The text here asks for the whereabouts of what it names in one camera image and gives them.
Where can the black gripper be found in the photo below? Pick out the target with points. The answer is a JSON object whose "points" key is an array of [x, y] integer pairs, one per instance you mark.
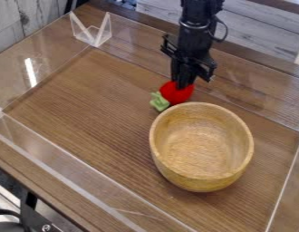
{"points": [[187, 68]]}

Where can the red plush strawberry toy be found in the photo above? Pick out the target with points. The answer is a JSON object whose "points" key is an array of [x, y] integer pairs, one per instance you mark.
{"points": [[170, 96]]}

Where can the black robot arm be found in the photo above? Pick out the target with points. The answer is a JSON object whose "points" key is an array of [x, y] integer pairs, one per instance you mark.
{"points": [[188, 48]]}

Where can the wooden bowl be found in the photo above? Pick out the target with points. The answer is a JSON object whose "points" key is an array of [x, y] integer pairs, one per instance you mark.
{"points": [[202, 146]]}

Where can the clear acrylic tray walls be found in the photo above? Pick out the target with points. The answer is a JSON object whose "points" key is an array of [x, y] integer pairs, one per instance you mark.
{"points": [[75, 118]]}

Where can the black table frame bracket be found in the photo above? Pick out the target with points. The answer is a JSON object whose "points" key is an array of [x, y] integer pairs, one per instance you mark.
{"points": [[31, 219]]}

